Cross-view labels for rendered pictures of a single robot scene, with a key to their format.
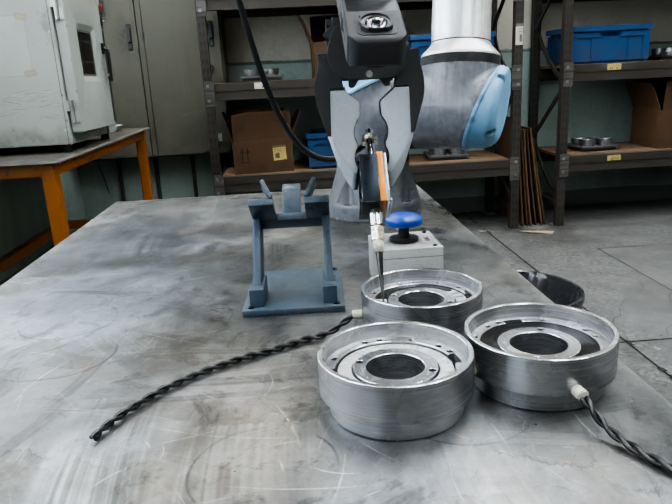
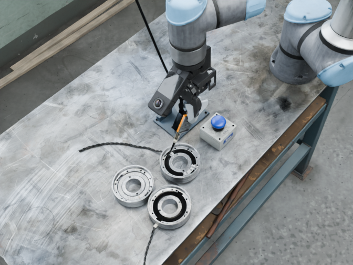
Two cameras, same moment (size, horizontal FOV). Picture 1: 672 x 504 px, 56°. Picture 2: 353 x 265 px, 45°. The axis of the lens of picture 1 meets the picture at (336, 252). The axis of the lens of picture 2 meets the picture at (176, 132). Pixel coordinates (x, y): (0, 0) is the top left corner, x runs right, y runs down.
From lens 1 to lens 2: 0.91 m
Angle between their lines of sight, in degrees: 55
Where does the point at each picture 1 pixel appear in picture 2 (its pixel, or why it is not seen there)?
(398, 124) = (190, 113)
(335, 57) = not seen: hidden behind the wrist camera
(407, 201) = (301, 75)
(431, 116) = (307, 58)
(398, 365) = (141, 183)
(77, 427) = (81, 143)
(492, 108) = (327, 78)
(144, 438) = (86, 158)
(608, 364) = (166, 226)
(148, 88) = not seen: outside the picture
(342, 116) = not seen: hidden behind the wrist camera
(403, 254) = (207, 134)
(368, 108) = (289, 31)
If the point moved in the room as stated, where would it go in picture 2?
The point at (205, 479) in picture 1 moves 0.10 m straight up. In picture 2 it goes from (83, 180) to (74, 160)
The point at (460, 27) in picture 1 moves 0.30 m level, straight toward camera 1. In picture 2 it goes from (337, 27) to (234, 83)
